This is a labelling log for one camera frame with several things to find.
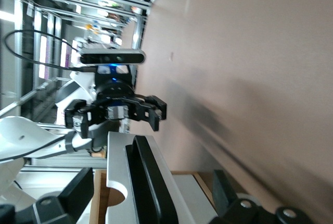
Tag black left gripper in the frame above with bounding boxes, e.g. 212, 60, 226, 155
65, 64, 167, 139

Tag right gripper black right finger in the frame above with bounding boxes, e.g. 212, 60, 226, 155
210, 169, 317, 224

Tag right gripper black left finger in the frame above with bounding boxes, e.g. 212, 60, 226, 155
33, 167, 94, 224

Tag black drawer handle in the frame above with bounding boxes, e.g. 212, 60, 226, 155
125, 134, 181, 224

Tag light wooden drawer cabinet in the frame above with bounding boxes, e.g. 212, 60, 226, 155
89, 144, 218, 224

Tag brown table mat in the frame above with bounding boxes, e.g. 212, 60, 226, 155
118, 0, 333, 224

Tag white drawer without handle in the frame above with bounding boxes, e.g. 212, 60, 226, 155
171, 173, 217, 224

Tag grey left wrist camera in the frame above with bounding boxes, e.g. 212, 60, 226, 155
79, 47, 146, 66

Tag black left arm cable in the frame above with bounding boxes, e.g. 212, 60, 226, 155
0, 29, 96, 162

